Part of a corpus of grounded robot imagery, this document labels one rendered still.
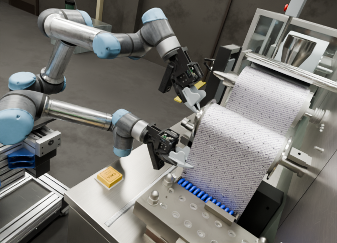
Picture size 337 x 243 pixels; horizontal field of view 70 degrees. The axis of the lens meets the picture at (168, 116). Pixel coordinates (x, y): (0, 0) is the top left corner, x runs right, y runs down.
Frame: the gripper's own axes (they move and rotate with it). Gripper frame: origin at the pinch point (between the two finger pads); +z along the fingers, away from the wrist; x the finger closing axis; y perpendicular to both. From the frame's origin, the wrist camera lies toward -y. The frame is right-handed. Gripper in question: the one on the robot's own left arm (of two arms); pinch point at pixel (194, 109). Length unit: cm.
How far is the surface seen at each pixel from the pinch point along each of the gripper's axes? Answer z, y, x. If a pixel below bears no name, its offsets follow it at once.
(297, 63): 4, 23, 69
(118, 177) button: 10.0, -36.6, -13.5
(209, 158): 16.0, -0.1, -5.3
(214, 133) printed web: 9.0, 5.8, -5.3
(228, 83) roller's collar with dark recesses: -2.5, 5.4, 22.9
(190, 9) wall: -160, -137, 367
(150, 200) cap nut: 17.7, -14.0, -23.0
